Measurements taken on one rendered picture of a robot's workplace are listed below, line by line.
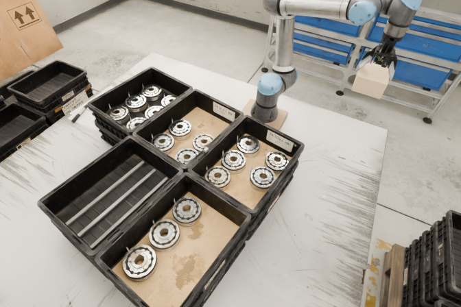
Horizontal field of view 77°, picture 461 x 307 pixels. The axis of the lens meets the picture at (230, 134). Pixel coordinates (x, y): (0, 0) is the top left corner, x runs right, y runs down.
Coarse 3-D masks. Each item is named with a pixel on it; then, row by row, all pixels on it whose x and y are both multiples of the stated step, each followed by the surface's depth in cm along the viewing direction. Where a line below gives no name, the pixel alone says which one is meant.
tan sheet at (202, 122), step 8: (192, 112) 143; (200, 112) 143; (192, 120) 139; (200, 120) 140; (208, 120) 140; (216, 120) 140; (192, 128) 135; (200, 128) 136; (208, 128) 136; (216, 128) 136; (224, 128) 136; (192, 136) 132; (216, 136) 132; (176, 144) 128; (184, 144) 128
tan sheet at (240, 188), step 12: (264, 144) 131; (264, 156) 126; (288, 156) 126; (252, 168) 121; (240, 180) 116; (228, 192) 112; (240, 192) 113; (252, 192) 113; (264, 192) 113; (252, 204) 109
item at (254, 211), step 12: (240, 120) 126; (252, 120) 127; (228, 132) 121; (276, 132) 122; (216, 144) 116; (300, 144) 118; (204, 156) 111; (192, 168) 107; (288, 168) 109; (204, 180) 104; (276, 180) 105; (240, 204) 98; (252, 216) 97
